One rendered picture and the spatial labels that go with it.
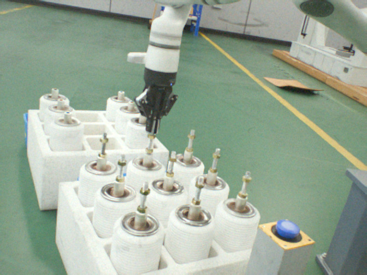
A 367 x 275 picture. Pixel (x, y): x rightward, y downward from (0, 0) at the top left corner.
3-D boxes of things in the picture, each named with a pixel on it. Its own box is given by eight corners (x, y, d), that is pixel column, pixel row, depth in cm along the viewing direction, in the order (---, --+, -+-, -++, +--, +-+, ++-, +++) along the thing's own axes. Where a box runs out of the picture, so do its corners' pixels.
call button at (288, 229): (285, 227, 70) (289, 217, 69) (302, 240, 67) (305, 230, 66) (269, 230, 68) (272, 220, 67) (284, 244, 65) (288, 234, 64)
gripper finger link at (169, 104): (177, 94, 95) (163, 112, 93) (180, 98, 96) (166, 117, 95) (169, 91, 96) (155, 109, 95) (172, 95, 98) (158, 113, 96)
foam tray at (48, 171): (126, 151, 164) (131, 111, 158) (161, 199, 132) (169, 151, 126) (27, 154, 146) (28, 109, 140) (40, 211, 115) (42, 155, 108)
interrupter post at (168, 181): (174, 188, 89) (176, 175, 88) (170, 192, 87) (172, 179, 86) (165, 184, 90) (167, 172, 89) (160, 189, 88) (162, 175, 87)
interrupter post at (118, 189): (122, 198, 82) (124, 184, 80) (111, 196, 82) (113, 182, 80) (124, 192, 84) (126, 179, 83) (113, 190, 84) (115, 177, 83)
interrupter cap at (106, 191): (132, 206, 79) (133, 203, 79) (96, 200, 79) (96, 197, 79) (138, 189, 86) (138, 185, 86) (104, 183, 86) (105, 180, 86)
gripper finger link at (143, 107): (135, 94, 88) (146, 111, 93) (130, 100, 88) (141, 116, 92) (143, 98, 86) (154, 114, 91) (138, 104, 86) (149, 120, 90)
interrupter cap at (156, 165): (156, 159, 103) (157, 156, 102) (165, 172, 96) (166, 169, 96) (128, 159, 100) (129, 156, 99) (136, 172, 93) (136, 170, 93)
